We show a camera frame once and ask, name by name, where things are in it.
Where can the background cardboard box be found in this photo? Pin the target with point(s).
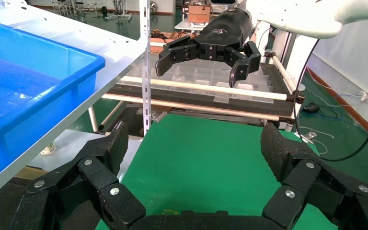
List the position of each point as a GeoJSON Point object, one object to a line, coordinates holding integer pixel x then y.
{"type": "Point", "coordinates": [199, 14]}

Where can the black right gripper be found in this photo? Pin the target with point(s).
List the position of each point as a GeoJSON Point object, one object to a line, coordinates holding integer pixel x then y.
{"type": "Point", "coordinates": [225, 31]}

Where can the white rack leg pipe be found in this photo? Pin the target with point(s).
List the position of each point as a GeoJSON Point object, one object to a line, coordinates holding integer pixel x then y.
{"type": "Point", "coordinates": [92, 119]}

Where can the white metal shelf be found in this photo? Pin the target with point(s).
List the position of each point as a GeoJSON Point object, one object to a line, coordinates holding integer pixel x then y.
{"type": "Point", "coordinates": [76, 35]}

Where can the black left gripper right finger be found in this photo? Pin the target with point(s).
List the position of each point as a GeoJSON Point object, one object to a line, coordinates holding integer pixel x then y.
{"type": "Point", "coordinates": [298, 171]}

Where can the white perforated shelf post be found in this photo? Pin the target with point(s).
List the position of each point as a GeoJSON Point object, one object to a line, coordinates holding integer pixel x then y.
{"type": "Point", "coordinates": [145, 79]}

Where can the black power adapter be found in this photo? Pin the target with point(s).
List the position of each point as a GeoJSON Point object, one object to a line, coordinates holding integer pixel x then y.
{"type": "Point", "coordinates": [311, 108]}

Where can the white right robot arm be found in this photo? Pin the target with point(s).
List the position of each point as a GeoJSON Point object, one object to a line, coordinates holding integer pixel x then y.
{"type": "Point", "coordinates": [298, 19]}

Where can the green table cloth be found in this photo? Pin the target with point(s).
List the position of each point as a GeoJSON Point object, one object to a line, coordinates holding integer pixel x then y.
{"type": "Point", "coordinates": [203, 158]}

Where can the white robot torso column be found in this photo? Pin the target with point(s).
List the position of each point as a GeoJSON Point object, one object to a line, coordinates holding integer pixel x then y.
{"type": "Point", "coordinates": [285, 44]}

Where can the short cream rack pipe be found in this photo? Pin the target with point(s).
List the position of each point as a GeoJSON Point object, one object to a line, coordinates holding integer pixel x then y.
{"type": "Point", "coordinates": [284, 73]}

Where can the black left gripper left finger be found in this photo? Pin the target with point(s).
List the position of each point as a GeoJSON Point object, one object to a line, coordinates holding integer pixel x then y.
{"type": "Point", "coordinates": [98, 177]}

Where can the long cream rack pipe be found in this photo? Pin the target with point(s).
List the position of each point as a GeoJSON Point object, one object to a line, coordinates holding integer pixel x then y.
{"type": "Point", "coordinates": [203, 87]}
{"type": "Point", "coordinates": [190, 106]}

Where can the silver binder clip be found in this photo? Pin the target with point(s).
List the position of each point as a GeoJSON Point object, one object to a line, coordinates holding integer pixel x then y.
{"type": "Point", "coordinates": [157, 115]}
{"type": "Point", "coordinates": [307, 136]}

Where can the clear plastic organizer box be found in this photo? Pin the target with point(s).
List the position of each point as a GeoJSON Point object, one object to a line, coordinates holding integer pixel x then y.
{"type": "Point", "coordinates": [203, 74]}

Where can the black rack mat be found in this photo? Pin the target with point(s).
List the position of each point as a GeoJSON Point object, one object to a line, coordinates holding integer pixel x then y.
{"type": "Point", "coordinates": [250, 106]}

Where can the cream rack leg pipe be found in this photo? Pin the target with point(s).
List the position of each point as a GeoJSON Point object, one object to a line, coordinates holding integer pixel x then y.
{"type": "Point", "coordinates": [111, 114]}

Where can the white wall socket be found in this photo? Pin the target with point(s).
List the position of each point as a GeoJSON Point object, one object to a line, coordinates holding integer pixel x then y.
{"type": "Point", "coordinates": [365, 96]}

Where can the blue plastic tray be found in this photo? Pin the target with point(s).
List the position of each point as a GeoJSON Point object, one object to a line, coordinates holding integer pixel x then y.
{"type": "Point", "coordinates": [28, 104]}

